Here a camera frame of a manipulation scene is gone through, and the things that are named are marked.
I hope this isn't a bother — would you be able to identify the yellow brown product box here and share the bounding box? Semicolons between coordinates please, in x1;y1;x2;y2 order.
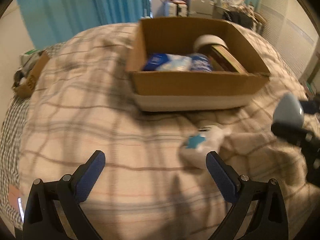
209;44;248;74

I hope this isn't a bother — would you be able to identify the white hand-shaped figurine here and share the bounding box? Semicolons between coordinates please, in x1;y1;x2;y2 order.
178;125;231;170

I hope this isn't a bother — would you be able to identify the clear jar blue label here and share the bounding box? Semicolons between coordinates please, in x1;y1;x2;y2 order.
188;53;213;72

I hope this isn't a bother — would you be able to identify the beige tape roll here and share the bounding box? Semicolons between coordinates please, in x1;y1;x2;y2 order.
193;34;228;52

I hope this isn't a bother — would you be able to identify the blue tissue pack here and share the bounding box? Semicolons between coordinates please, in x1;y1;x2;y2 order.
142;53;192;72

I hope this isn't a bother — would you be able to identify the white louvered wardrobe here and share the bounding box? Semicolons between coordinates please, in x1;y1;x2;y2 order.
260;0;318;78

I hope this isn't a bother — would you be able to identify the grey checkered bed sheet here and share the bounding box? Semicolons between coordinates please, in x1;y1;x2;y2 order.
0;42;63;230

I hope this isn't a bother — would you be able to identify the black jacket on chair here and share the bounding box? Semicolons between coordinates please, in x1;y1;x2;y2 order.
222;11;253;29

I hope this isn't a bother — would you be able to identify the beige plaid blanket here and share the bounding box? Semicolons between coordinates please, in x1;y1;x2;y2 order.
19;24;319;239

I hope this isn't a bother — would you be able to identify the large open cardboard box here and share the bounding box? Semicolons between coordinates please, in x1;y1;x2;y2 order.
125;17;271;112

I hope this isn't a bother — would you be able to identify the grey mini fridge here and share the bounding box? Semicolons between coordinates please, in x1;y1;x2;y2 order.
187;0;215;18

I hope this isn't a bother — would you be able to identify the small cardboard box with items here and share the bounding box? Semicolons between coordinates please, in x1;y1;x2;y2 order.
12;49;50;99

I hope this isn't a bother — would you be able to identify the white drawer cabinet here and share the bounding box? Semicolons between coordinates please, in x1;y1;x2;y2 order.
164;1;188;17

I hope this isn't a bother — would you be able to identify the teal curtain left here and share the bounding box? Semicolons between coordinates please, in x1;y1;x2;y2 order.
17;0;152;49

